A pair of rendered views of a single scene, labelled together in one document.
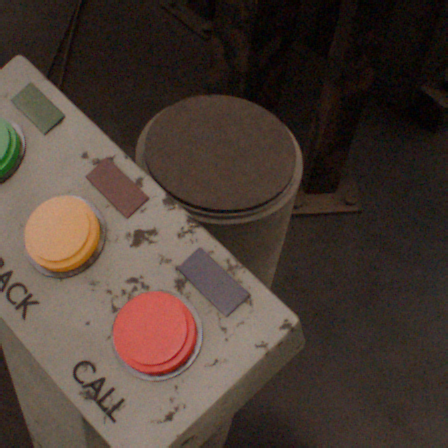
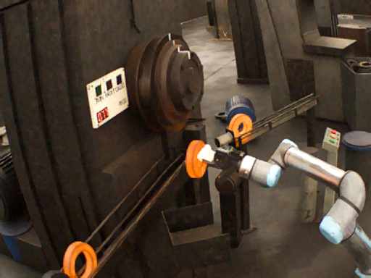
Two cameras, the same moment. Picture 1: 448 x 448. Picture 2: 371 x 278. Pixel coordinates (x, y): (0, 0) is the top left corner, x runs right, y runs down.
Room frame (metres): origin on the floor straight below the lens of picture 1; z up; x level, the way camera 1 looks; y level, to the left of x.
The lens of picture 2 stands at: (1.63, 2.07, 1.58)
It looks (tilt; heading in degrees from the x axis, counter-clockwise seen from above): 21 degrees down; 257
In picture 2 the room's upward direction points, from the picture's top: 7 degrees counter-clockwise
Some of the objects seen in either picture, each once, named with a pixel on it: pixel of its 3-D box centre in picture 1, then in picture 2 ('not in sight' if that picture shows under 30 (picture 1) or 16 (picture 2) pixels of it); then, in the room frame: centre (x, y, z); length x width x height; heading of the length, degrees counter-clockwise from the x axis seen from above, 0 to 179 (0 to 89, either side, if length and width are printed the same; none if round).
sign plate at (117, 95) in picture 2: not in sight; (109, 96); (1.53, 0.34, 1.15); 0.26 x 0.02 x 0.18; 51
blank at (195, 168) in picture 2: not in sight; (196, 158); (1.21, 0.41, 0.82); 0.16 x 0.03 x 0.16; 50
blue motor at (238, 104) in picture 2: not in sight; (240, 113); (0.13, -1.86, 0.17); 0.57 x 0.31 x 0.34; 71
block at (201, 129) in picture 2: not in sight; (196, 148); (1.09, -0.05, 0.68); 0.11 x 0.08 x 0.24; 141
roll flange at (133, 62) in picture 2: not in sight; (153, 81); (1.29, 0.09, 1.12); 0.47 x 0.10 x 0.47; 51
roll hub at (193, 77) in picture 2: not in sight; (188, 80); (1.16, 0.21, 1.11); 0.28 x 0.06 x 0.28; 51
